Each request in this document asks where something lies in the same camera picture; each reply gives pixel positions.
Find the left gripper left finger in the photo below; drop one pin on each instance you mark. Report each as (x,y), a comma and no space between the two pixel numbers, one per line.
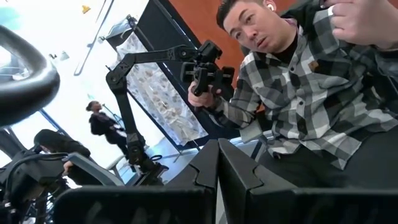
(202,174)

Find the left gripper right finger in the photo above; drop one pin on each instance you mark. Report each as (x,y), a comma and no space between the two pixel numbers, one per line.
(239,177)

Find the person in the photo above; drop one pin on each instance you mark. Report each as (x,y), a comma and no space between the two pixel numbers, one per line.
(104,127)
(311,93)
(59,143)

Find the grey office chair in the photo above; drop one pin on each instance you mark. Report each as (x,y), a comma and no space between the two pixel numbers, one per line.
(90,168)

